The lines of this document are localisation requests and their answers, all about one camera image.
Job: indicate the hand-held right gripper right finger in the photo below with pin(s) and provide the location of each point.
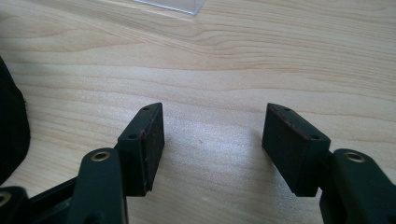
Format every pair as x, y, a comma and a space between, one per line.
292, 149

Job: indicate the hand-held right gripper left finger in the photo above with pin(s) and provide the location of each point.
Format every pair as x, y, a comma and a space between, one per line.
140, 155

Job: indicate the black cloth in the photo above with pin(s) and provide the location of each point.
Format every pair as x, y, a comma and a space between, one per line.
12, 124

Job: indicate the clear plastic container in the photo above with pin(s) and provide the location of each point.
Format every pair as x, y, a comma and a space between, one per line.
174, 4

